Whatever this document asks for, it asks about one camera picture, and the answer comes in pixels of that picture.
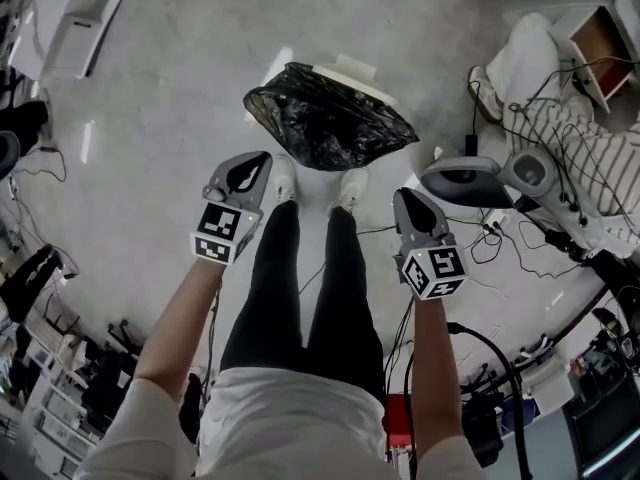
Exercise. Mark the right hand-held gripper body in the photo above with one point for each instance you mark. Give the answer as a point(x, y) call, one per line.
point(435, 270)

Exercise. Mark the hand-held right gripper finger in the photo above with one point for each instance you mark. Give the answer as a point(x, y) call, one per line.
point(426, 215)
point(411, 213)

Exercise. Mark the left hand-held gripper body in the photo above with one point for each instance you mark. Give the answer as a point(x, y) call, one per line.
point(217, 233)

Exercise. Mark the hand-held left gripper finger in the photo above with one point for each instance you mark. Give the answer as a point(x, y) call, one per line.
point(237, 179)
point(250, 184)

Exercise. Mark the black trash bag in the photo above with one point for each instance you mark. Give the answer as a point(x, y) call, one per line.
point(330, 118)

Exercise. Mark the person's left forearm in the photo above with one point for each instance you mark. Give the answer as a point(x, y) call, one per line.
point(175, 328)

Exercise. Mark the person's right forearm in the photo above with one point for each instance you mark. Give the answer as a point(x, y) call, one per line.
point(435, 368)

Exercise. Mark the white trash can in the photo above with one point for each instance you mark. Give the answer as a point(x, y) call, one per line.
point(350, 70)

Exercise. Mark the person's left white shoe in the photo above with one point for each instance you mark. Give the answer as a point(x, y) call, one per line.
point(286, 180)

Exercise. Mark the person's white shoe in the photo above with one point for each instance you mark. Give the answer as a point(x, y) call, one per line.
point(350, 190)
point(286, 180)

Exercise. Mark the grey round-seat chair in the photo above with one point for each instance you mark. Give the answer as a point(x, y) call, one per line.
point(465, 180)

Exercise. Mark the person's right white shoe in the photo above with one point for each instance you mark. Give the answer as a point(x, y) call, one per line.
point(350, 190)

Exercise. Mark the white power strip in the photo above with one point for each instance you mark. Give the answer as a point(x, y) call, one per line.
point(496, 219)

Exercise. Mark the person's black trousers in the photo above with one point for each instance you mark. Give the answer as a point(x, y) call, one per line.
point(270, 308)

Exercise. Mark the red box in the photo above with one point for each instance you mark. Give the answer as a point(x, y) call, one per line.
point(399, 433)

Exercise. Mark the person's white shirt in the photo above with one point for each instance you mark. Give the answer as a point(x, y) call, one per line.
point(290, 428)

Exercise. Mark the black round-seat chair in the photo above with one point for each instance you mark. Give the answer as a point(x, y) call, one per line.
point(7, 153)

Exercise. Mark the white marble low cabinet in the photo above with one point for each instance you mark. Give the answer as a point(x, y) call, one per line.
point(82, 13)

